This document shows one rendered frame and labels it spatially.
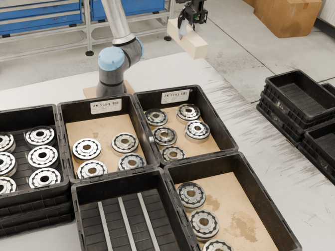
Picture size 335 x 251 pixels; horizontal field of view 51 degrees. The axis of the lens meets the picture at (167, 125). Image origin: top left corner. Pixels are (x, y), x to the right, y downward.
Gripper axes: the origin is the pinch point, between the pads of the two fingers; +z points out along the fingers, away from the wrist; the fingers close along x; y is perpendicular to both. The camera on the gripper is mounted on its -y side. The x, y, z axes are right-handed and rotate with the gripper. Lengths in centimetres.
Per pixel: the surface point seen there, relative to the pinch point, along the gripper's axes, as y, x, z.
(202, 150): 42, -13, 26
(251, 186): 66, -10, 20
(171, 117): 20.1, -15.4, 25.7
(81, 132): 14, -53, 26
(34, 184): 34, -75, 23
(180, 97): 14.7, -8.6, 20.6
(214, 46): -135, 129, 109
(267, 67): -84, 157, 109
